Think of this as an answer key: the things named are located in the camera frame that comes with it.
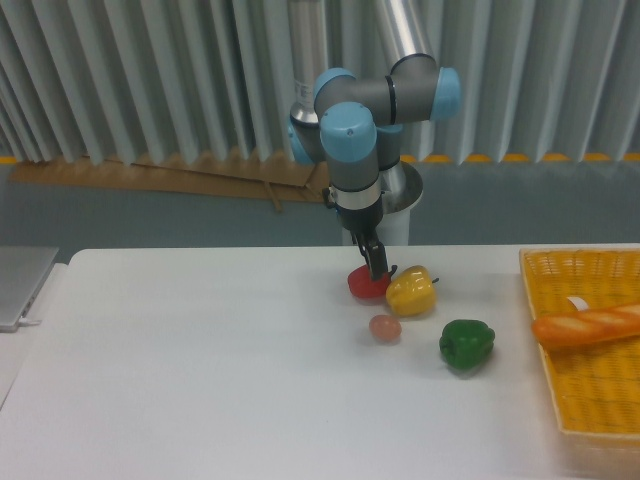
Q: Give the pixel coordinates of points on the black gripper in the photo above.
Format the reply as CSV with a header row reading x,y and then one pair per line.
x,y
361,225

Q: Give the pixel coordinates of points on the red bell pepper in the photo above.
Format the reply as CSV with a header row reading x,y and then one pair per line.
x,y
363,287

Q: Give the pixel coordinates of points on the yellow bell pepper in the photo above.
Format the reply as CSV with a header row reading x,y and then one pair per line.
x,y
412,292

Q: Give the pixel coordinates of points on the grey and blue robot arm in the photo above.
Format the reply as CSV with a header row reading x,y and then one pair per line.
x,y
354,125

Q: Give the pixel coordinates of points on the yellow woven basket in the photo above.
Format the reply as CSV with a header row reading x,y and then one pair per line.
x,y
594,388

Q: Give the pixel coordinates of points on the brown egg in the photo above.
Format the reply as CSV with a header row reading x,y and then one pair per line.
x,y
385,328

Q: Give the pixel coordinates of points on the green bell pepper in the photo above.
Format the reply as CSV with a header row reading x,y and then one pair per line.
x,y
466,343

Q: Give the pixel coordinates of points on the brown cardboard sheet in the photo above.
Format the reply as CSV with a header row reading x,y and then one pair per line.
x,y
276,180

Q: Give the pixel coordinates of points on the white paper tag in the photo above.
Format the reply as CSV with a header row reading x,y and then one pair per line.
x,y
578,303

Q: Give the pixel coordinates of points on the baguette bread loaf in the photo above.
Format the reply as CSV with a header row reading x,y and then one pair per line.
x,y
587,326

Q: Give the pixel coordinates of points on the silver laptop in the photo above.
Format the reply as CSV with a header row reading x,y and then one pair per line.
x,y
24,270

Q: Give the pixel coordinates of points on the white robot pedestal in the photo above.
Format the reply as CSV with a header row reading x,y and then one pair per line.
x,y
400,215

